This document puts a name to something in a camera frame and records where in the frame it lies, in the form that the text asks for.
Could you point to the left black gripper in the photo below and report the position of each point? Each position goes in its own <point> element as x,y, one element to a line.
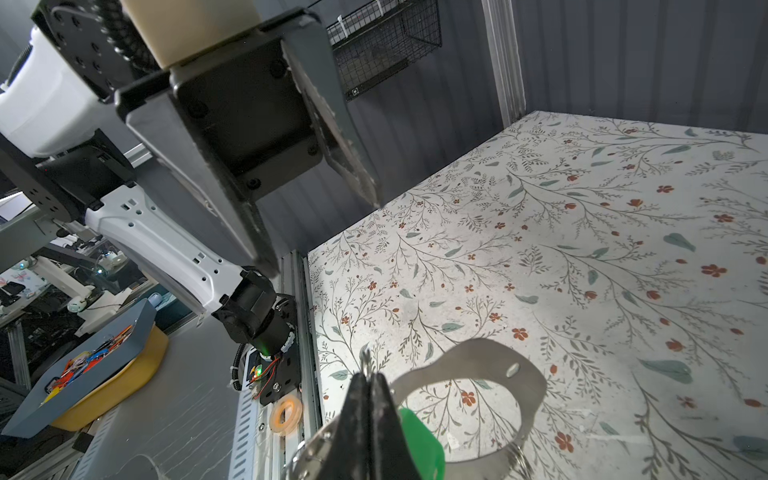
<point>253,114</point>

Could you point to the tape roll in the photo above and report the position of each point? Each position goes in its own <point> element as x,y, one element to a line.
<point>286,415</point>

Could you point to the black wire basket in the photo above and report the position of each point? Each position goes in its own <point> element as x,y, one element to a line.
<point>380,39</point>

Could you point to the green tagged key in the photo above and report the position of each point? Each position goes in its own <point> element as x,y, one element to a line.
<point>425,449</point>

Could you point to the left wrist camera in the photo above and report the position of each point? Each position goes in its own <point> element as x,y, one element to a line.
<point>177,30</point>

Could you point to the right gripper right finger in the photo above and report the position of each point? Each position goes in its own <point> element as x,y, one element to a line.
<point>390,457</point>

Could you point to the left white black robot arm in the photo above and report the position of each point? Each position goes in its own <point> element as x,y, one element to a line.
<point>64,145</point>

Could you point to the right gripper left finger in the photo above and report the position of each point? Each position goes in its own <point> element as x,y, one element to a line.
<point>349,455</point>

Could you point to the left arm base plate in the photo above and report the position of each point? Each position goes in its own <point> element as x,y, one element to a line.
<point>272,367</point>

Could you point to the blue yellow tray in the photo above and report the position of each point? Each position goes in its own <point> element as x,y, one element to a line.
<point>101,372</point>

